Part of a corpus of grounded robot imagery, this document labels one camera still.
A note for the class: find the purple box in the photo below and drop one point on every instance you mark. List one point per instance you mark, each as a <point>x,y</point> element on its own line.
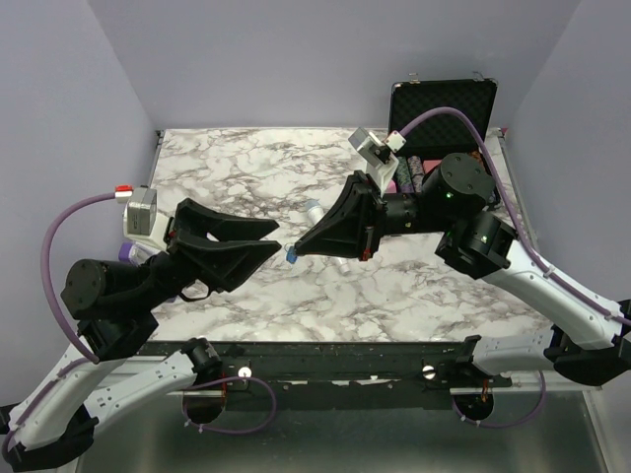
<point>137,254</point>

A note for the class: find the black mounting rail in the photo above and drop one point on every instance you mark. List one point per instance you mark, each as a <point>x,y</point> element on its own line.
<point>311,376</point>

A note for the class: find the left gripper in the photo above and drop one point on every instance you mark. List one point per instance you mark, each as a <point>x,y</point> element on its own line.
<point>233,260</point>

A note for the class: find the blue key tag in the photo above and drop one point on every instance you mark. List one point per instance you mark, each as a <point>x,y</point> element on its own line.
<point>291,255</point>

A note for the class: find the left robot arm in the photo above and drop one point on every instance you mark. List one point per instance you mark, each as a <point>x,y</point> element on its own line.
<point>113,304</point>

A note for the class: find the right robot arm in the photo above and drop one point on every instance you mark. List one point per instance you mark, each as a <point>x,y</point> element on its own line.
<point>589,339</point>

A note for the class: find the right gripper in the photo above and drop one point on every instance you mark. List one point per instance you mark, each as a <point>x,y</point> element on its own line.
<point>352,227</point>

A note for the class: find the black poker chip case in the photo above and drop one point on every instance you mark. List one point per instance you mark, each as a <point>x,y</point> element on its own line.
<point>441,134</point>

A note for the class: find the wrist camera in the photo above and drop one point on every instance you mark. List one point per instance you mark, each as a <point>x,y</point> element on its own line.
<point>143,223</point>
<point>380,155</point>

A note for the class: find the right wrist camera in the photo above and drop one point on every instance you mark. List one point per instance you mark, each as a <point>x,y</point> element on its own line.
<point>380,155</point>

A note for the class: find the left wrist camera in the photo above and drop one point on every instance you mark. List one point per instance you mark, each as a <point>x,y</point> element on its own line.
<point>143,223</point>

